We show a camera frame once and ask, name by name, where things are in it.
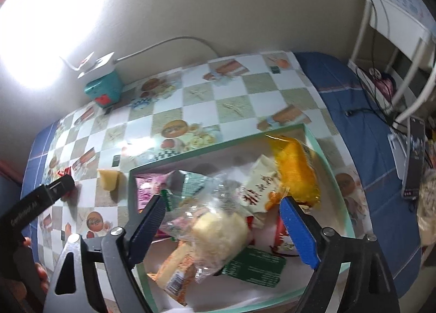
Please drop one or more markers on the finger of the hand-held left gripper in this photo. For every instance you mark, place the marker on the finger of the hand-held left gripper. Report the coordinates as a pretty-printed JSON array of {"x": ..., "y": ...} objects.
[{"x": 63, "y": 185}]

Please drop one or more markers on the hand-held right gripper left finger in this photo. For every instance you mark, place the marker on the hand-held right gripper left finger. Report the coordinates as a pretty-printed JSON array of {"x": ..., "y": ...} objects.
[{"x": 146, "y": 228}]

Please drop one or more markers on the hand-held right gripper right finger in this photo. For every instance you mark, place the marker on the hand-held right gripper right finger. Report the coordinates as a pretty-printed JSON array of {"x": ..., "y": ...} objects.
[{"x": 299, "y": 231}]

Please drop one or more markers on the red snack packet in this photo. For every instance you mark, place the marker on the red snack packet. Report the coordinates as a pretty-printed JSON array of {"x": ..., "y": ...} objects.
[{"x": 64, "y": 172}]

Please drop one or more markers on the dark red biscuit packet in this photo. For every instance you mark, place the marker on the dark red biscuit packet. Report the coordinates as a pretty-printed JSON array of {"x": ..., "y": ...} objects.
[{"x": 281, "y": 239}]

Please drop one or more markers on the pink cake roll packet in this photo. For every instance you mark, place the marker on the pink cake roll packet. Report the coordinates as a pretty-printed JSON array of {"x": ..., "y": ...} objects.
[{"x": 146, "y": 190}]

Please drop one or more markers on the yellow jelly cup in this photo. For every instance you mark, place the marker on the yellow jelly cup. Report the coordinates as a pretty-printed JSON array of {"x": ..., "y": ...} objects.
[{"x": 109, "y": 178}]

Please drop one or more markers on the beige bread packet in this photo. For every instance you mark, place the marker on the beige bread packet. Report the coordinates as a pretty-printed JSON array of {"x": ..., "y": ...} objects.
[{"x": 173, "y": 272}]

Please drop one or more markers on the dark green snack packet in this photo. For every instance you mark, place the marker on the dark green snack packet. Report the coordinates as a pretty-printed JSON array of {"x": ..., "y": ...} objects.
[{"x": 255, "y": 267}]

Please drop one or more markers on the white biscuit snack packet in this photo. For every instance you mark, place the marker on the white biscuit snack packet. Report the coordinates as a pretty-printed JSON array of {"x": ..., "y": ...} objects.
[{"x": 262, "y": 183}]

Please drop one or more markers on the yellow clear snack bag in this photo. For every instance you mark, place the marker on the yellow clear snack bag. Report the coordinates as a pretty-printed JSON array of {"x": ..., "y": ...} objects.
[{"x": 296, "y": 170}]

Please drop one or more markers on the light green biscuit packet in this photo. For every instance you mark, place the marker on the light green biscuit packet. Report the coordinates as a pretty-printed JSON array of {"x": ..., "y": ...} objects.
[{"x": 194, "y": 185}]

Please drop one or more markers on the clear round bread packet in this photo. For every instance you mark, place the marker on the clear round bread packet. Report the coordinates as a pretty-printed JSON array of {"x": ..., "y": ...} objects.
[{"x": 218, "y": 231}]

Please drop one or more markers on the white box with green rim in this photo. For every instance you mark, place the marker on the white box with green rim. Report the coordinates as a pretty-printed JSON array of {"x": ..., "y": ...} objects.
[{"x": 224, "y": 158}]

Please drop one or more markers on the person's left hand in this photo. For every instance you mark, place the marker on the person's left hand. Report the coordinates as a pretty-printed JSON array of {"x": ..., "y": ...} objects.
[{"x": 42, "y": 277}]

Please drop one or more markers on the teal cube box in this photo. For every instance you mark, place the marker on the teal cube box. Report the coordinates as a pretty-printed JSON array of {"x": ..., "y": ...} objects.
[{"x": 102, "y": 88}]

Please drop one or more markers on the white flat device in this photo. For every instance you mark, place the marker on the white flat device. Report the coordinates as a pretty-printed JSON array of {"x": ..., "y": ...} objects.
[{"x": 397, "y": 153}]

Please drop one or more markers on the white power strip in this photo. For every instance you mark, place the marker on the white power strip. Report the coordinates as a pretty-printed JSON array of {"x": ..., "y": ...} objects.
[{"x": 100, "y": 66}]

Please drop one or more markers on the fluffy beige object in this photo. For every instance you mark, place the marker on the fluffy beige object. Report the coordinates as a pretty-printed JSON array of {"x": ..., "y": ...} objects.
[{"x": 427, "y": 204}]

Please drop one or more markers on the black smartphone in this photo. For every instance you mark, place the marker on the black smartphone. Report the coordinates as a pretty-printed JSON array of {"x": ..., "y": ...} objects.
[{"x": 414, "y": 163}]

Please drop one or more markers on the checked patterned tablecloth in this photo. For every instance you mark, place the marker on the checked patterned tablecloth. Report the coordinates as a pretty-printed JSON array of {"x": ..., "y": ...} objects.
[{"x": 204, "y": 95}]

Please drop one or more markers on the pink and black round object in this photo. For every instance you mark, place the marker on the pink and black round object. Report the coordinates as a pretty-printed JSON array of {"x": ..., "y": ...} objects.
[{"x": 385, "y": 86}]

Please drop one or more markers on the white rack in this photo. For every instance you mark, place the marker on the white rack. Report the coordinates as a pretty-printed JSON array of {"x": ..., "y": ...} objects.
[{"x": 402, "y": 16}]

